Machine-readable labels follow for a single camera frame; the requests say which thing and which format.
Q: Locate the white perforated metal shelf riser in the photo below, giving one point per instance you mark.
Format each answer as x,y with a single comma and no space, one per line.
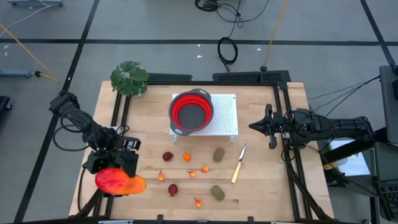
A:
224,112

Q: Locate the dark red toy pomegranate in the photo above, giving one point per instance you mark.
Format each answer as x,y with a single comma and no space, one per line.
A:
168,156
173,189

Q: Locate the small orange toy pepper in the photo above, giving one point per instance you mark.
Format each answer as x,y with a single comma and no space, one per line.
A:
192,174
204,169
160,177
198,203

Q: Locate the black flat mount plate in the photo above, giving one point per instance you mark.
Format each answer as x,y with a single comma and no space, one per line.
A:
168,77

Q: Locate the black desk beam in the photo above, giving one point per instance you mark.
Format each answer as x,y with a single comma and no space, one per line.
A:
357,149

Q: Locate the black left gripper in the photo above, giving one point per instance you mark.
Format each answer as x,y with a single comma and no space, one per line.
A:
109,158

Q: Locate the red orange toy mango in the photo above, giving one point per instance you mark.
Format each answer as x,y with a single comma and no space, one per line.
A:
118,183

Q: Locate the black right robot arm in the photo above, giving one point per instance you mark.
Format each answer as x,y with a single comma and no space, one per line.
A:
335,127

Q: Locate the grey floor bar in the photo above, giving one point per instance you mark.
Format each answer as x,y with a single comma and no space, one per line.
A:
15,73

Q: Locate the grey cart base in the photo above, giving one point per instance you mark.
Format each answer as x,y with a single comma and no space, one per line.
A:
34,2

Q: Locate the silver metal bracket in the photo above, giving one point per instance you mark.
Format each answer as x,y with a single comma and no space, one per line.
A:
115,222

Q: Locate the brown green toy kiwi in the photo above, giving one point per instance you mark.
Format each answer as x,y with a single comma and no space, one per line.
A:
218,154
217,192

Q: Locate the black keyboard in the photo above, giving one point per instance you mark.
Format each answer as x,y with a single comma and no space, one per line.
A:
387,186

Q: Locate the green plant in white pot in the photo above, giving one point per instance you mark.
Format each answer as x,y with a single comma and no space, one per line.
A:
129,77

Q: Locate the black table edge clamp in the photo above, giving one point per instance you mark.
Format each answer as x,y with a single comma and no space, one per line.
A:
160,219
250,220

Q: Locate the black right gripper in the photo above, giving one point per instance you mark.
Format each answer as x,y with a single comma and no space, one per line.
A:
275,124

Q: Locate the black floor object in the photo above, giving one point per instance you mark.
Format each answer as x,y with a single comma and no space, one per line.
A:
3,104

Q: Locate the white box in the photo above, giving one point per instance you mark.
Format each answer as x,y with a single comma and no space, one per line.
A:
351,161

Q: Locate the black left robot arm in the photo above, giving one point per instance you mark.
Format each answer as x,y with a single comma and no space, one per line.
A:
77,121

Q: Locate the black aluminium rig frame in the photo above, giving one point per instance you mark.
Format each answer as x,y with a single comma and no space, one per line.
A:
211,83

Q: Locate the red collapsible colander grey rim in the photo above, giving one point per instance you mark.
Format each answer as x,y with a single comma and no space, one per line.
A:
191,116

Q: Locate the black perforated mount plate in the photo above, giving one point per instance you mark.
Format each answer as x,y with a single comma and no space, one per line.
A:
248,76

